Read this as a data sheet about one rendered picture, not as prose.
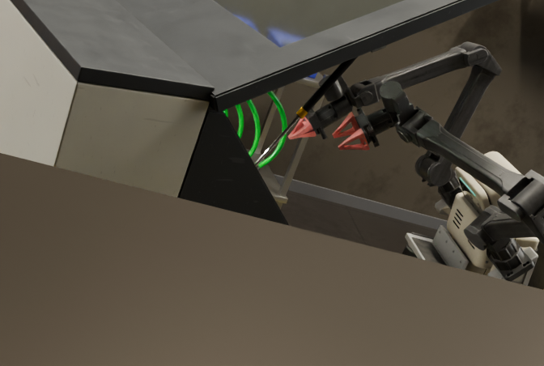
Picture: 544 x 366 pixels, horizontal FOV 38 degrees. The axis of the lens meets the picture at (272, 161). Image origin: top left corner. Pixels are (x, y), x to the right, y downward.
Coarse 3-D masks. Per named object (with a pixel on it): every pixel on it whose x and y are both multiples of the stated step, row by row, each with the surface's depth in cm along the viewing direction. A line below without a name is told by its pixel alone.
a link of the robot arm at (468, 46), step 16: (464, 48) 243; (480, 48) 239; (480, 64) 241; (496, 64) 243; (480, 80) 244; (464, 96) 246; (480, 96) 246; (464, 112) 246; (448, 128) 247; (464, 128) 248; (432, 176) 246; (448, 176) 247
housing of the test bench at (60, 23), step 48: (0, 0) 177; (48, 0) 171; (96, 0) 186; (0, 48) 174; (48, 48) 151; (96, 48) 151; (144, 48) 163; (0, 96) 172; (48, 96) 149; (96, 96) 142; (144, 96) 147; (192, 96) 153; (0, 144) 169; (48, 144) 147; (96, 144) 147; (144, 144) 152; (192, 144) 158
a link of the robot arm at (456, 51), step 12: (456, 48) 243; (432, 60) 239; (444, 60) 238; (456, 60) 239; (468, 60) 237; (480, 60) 239; (396, 72) 237; (408, 72) 236; (420, 72) 237; (432, 72) 238; (444, 72) 240; (360, 84) 236; (372, 84) 232; (408, 84) 237
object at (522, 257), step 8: (512, 240) 213; (504, 248) 212; (512, 248) 212; (520, 248) 213; (496, 256) 214; (504, 256) 212; (512, 256) 212; (520, 256) 213; (496, 264) 215; (504, 264) 213; (512, 264) 213; (520, 264) 213; (528, 264) 212; (504, 272) 214; (512, 272) 213; (520, 272) 212
